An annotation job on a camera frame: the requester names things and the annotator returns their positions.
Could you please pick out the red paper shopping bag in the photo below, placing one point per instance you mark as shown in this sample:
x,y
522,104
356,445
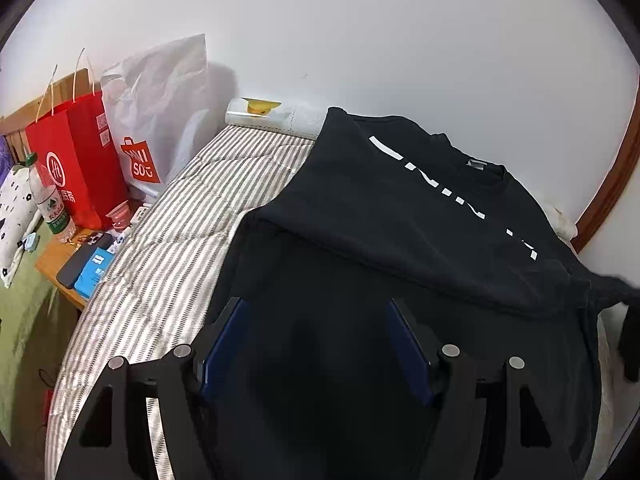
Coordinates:
x,y
85,160

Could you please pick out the green bed sheet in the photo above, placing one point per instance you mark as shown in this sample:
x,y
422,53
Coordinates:
x,y
25,335

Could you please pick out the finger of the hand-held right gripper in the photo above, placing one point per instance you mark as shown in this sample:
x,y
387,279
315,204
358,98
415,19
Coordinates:
x,y
631,345

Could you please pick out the wooden headboard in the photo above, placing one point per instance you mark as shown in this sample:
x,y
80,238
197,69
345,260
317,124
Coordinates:
x,y
15,130

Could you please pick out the wooden nightstand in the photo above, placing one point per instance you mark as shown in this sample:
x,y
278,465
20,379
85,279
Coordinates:
x,y
50,260

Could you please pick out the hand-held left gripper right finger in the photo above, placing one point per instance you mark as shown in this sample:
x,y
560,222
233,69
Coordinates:
x,y
407,345

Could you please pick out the white power strip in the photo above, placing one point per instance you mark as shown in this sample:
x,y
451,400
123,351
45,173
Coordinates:
x,y
141,212

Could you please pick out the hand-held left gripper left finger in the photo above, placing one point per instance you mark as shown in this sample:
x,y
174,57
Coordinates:
x,y
225,345

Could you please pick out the pink cup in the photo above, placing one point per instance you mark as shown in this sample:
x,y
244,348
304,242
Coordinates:
x,y
120,214

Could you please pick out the blue tissue packet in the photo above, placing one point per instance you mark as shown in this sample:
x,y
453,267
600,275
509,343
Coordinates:
x,y
97,266

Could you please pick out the rolled white blanket yellow print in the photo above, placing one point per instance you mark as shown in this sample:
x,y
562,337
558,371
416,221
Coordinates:
x,y
280,120

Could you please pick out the striped mattress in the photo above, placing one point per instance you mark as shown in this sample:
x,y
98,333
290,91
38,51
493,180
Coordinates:
x,y
175,240

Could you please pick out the clear plastic water bottle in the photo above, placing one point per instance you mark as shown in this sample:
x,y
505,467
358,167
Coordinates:
x,y
50,205

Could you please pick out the white plastic shopping bag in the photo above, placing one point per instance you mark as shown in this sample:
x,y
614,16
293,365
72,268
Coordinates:
x,y
150,110

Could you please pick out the white pillow with black prints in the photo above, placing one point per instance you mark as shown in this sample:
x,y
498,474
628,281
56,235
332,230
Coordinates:
x,y
12,220

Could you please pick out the black printed t-shirt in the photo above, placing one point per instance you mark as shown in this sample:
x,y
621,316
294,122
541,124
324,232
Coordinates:
x,y
375,210

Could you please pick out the black phone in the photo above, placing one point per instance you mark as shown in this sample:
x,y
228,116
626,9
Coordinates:
x,y
75,270

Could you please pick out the brown wooden door trim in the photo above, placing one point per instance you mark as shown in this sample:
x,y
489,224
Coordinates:
x,y
610,185

